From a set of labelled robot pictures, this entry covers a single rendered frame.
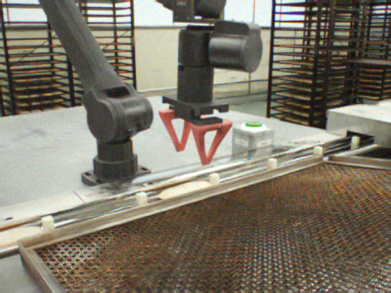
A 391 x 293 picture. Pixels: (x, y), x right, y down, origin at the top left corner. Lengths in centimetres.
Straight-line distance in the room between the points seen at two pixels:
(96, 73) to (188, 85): 21
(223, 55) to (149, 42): 504
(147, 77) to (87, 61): 484
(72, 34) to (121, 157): 25
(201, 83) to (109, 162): 26
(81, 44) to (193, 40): 26
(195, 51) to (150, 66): 502
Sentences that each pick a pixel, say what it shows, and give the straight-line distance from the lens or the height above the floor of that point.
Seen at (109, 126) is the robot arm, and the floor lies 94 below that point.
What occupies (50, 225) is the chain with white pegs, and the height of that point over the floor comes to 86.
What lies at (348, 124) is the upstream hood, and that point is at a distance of 98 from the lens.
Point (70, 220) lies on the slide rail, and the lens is 58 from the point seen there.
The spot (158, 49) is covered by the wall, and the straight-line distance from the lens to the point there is 564.
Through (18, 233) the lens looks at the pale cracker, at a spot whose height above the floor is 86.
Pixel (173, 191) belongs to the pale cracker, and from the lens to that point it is 62.
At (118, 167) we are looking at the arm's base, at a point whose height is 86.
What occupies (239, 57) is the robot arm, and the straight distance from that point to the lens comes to 54.
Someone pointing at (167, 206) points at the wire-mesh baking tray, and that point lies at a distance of 50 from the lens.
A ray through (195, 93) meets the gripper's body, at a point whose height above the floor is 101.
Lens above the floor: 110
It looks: 17 degrees down
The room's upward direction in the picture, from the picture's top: straight up
